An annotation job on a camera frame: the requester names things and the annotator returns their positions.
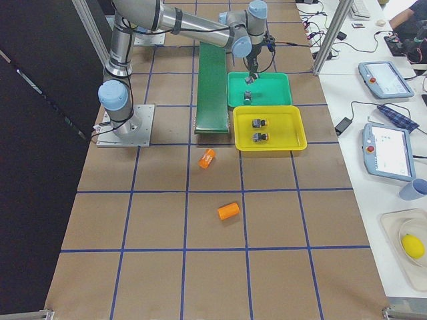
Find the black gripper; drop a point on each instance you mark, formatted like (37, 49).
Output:
(255, 52)

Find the yellow button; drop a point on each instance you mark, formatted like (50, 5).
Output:
(259, 123)
(259, 137)

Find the orange cylinder with label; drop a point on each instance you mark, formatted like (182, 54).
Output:
(206, 159)

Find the plain orange cylinder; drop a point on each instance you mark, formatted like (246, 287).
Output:
(228, 211)

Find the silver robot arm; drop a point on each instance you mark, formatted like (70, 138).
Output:
(242, 33)

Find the green plastic tray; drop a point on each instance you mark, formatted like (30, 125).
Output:
(268, 89)

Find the yellow plastic tray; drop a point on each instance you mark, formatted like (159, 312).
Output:
(285, 128)

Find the green conveyor belt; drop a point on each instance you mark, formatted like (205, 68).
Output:
(212, 104)

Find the black power adapter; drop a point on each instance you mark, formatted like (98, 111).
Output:
(342, 126)

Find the upper teach pendant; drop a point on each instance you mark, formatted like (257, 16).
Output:
(384, 80)

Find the teach pendant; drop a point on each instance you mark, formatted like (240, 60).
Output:
(387, 152)
(384, 80)

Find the lower teach pendant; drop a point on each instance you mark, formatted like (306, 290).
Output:
(387, 152)

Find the blue plaid cloth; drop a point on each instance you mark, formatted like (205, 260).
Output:
(398, 119)

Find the blue cup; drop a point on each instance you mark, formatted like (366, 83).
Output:
(413, 190)

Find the yellow lemon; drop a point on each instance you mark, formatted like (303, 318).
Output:
(412, 246)

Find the aluminium frame post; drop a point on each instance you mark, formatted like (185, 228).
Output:
(338, 19)

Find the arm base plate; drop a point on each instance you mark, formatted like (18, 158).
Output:
(135, 132)
(149, 40)

